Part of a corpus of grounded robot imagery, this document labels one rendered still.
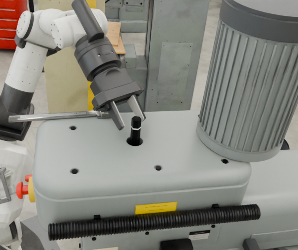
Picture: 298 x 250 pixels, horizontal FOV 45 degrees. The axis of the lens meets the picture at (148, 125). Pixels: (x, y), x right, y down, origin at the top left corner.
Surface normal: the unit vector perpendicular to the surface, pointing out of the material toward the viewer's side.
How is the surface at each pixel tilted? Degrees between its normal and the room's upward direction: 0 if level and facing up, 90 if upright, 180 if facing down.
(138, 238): 90
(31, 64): 80
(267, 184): 0
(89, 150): 0
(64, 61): 90
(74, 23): 35
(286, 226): 90
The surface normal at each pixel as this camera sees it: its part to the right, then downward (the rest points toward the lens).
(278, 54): -0.06, 0.58
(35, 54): 0.51, 0.40
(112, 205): 0.18, 0.59
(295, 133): 0.08, -0.81
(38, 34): 0.35, 0.66
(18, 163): 0.51, 0.01
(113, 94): 0.42, -0.40
